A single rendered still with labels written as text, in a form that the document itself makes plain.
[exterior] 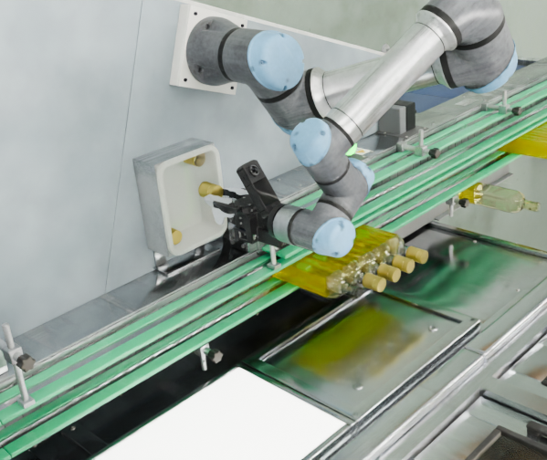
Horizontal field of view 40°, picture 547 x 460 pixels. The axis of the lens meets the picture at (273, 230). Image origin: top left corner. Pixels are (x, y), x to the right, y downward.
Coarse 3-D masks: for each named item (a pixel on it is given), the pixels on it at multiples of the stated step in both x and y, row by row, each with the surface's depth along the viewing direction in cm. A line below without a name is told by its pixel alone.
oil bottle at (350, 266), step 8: (304, 256) 182; (312, 256) 181; (320, 256) 180; (328, 256) 180; (344, 256) 179; (328, 264) 177; (336, 264) 176; (344, 264) 176; (352, 264) 176; (344, 272) 174; (352, 272) 174; (352, 280) 175
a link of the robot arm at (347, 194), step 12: (360, 168) 141; (348, 180) 137; (360, 180) 141; (372, 180) 143; (324, 192) 140; (336, 192) 138; (348, 192) 139; (360, 192) 141; (336, 204) 139; (348, 204) 140; (360, 204) 142; (348, 216) 140
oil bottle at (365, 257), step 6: (354, 246) 184; (354, 252) 181; (360, 252) 181; (366, 252) 180; (354, 258) 178; (360, 258) 178; (366, 258) 178; (372, 258) 179; (360, 264) 178; (366, 264) 177; (366, 270) 178
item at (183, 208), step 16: (176, 160) 160; (208, 160) 170; (160, 176) 158; (176, 176) 170; (192, 176) 174; (208, 176) 172; (160, 192) 159; (176, 192) 172; (192, 192) 175; (176, 208) 173; (192, 208) 176; (208, 208) 177; (176, 224) 174; (192, 224) 177; (208, 224) 178; (224, 224) 175; (192, 240) 171; (208, 240) 173
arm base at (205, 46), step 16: (208, 16) 164; (192, 32) 161; (208, 32) 159; (224, 32) 158; (192, 48) 161; (208, 48) 159; (192, 64) 162; (208, 64) 160; (208, 80) 164; (224, 80) 163
